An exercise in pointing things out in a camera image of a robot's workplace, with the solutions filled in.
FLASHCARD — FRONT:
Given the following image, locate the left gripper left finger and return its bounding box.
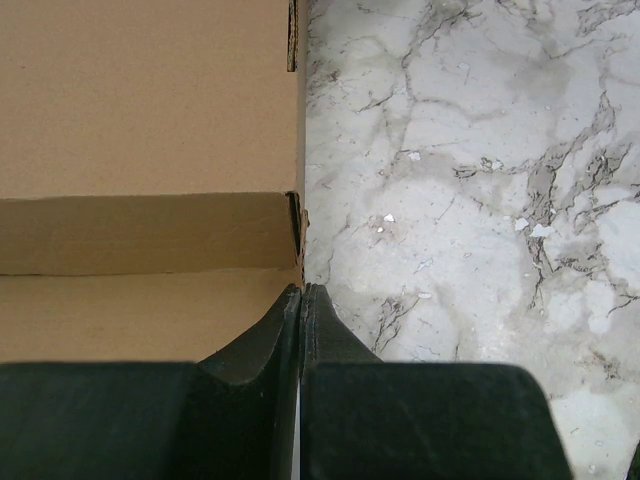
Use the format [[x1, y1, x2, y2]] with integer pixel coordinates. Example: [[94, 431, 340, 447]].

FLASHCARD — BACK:
[[1, 286, 302, 479]]

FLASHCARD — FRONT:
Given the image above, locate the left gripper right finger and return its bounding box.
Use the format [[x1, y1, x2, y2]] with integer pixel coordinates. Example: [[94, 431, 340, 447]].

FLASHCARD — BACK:
[[300, 285, 572, 479]]

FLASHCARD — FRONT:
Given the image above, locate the cardboard box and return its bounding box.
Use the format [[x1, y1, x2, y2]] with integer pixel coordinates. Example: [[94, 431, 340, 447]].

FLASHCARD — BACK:
[[1, 1, 308, 363]]

